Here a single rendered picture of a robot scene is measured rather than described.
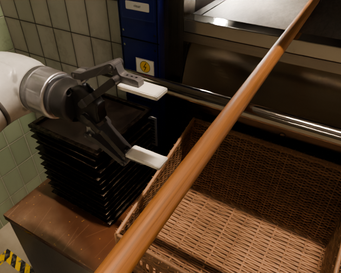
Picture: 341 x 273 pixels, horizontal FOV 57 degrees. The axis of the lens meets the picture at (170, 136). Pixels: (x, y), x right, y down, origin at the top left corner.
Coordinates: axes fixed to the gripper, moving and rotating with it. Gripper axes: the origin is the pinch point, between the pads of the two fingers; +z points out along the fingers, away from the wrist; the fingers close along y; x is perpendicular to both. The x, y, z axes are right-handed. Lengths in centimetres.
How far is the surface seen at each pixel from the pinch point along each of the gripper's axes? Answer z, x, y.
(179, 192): 9.7, 10.5, -1.1
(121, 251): 8.5, 20.6, -1.6
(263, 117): 13.0, -15.7, 2.7
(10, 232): -107, -13, 119
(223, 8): -17, -70, 1
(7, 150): -113, -32, 77
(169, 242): -8, -18, 60
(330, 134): 24.3, -15.8, 2.2
